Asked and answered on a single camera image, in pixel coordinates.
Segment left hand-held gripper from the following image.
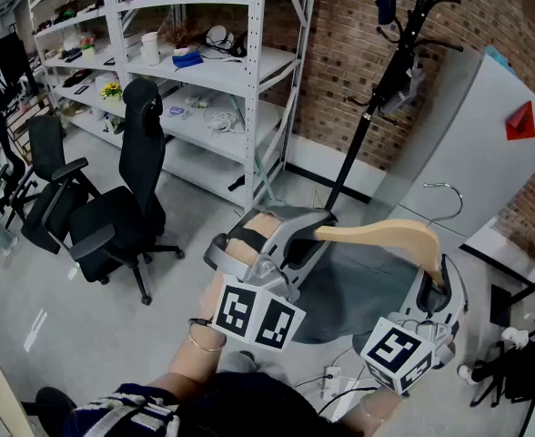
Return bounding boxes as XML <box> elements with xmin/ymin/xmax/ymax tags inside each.
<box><xmin>202</xmin><ymin>205</ymin><xmax>338</xmax><ymax>353</ymax></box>

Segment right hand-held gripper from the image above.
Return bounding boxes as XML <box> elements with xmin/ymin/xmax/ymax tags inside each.
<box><xmin>359</xmin><ymin>252</ymin><xmax>469</xmax><ymax>396</ymax></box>

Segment wooden hanger with metal hook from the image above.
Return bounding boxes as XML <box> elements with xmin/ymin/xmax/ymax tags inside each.
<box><xmin>315</xmin><ymin>181</ymin><xmax>464</xmax><ymax>290</ymax></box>

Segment dark grey garment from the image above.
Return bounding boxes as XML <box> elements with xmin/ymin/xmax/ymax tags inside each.
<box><xmin>288</xmin><ymin>239</ymin><xmax>435</xmax><ymax>346</ymax></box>

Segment black coat rack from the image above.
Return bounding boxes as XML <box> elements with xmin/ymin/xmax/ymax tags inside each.
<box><xmin>324</xmin><ymin>0</ymin><xmax>465</xmax><ymax>213</ymax></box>

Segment person's left forearm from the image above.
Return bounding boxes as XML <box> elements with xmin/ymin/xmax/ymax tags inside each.
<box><xmin>151</xmin><ymin>270</ymin><xmax>232</xmax><ymax>393</ymax></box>

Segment person's right forearm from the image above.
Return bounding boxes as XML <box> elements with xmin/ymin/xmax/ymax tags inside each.
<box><xmin>338</xmin><ymin>383</ymin><xmax>417</xmax><ymax>437</ymax></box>

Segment person's left hand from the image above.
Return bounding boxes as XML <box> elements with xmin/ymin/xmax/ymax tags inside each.
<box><xmin>226</xmin><ymin>211</ymin><xmax>283</xmax><ymax>269</ymax></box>

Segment black floor mat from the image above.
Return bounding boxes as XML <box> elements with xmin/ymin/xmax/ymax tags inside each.
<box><xmin>489</xmin><ymin>283</ymin><xmax>514</xmax><ymax>328</ymax></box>

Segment white power strip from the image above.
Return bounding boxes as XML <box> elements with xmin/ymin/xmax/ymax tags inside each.
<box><xmin>320</xmin><ymin>365</ymin><xmax>342</xmax><ymax>401</ymax></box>

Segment grey metal cabinet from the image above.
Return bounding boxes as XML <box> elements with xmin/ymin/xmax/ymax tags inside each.
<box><xmin>362</xmin><ymin>46</ymin><xmax>535</xmax><ymax>254</ymax></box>

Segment gold bangle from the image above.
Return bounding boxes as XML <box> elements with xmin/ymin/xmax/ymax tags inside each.
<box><xmin>187</xmin><ymin>319</ymin><xmax>228</xmax><ymax>353</ymax></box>

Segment white metal shelving unit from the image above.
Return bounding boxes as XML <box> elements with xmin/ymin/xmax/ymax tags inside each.
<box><xmin>27</xmin><ymin>0</ymin><xmax>130</xmax><ymax>150</ymax></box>
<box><xmin>99</xmin><ymin>0</ymin><xmax>319</xmax><ymax>212</ymax></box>

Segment black high-back office chair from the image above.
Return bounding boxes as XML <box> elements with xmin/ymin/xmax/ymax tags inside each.
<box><xmin>68</xmin><ymin>77</ymin><xmax>187</xmax><ymax>308</ymax></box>

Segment red diamond sticker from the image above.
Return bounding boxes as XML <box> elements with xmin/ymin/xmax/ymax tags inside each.
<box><xmin>505</xmin><ymin>100</ymin><xmax>535</xmax><ymax>142</ymax></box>

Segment grey bag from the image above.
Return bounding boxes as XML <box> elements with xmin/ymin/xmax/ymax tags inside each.
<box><xmin>379</xmin><ymin>61</ymin><xmax>429</xmax><ymax>117</ymax></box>

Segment person's striped dark sweater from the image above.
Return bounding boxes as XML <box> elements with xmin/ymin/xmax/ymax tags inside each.
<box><xmin>61</xmin><ymin>371</ymin><xmax>358</xmax><ymax>437</ymax></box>

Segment blue cloth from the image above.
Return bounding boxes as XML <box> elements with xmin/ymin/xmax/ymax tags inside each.
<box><xmin>171</xmin><ymin>51</ymin><xmax>205</xmax><ymax>69</ymax></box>

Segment white headset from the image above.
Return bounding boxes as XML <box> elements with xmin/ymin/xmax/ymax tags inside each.
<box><xmin>205</xmin><ymin>25</ymin><xmax>249</xmax><ymax>59</ymax></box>

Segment dried potted plant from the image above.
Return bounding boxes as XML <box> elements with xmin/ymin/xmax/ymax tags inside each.
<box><xmin>161</xmin><ymin>19</ymin><xmax>201</xmax><ymax>58</ymax></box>

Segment yellow flower pot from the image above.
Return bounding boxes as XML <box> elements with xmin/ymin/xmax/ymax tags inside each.
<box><xmin>99</xmin><ymin>81</ymin><xmax>125</xmax><ymax>105</ymax></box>

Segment white tall jar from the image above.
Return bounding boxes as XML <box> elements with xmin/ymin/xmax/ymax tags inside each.
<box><xmin>138</xmin><ymin>30</ymin><xmax>162</xmax><ymax>67</ymax></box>

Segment black mesh office chair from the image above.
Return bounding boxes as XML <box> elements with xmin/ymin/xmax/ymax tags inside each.
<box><xmin>5</xmin><ymin>114</ymin><xmax>101</xmax><ymax>255</ymax></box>

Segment colourful toy figure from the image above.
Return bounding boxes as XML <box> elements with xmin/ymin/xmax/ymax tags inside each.
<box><xmin>77</xmin><ymin>33</ymin><xmax>97</xmax><ymax>62</ymax></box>

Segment person's black shoe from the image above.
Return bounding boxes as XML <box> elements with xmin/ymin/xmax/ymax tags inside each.
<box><xmin>34</xmin><ymin>385</ymin><xmax>78</xmax><ymax>430</ymax></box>

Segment black monitor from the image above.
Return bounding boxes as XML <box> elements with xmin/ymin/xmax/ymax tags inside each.
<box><xmin>0</xmin><ymin>31</ymin><xmax>39</xmax><ymax>97</ymax></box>

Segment black floor cable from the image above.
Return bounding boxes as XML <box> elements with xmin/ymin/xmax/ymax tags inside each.
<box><xmin>293</xmin><ymin>374</ymin><xmax>380</xmax><ymax>417</ymax></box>

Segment white cable bundle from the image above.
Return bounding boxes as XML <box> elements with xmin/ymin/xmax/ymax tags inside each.
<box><xmin>207</xmin><ymin>109</ymin><xmax>247</xmax><ymax>137</ymax></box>

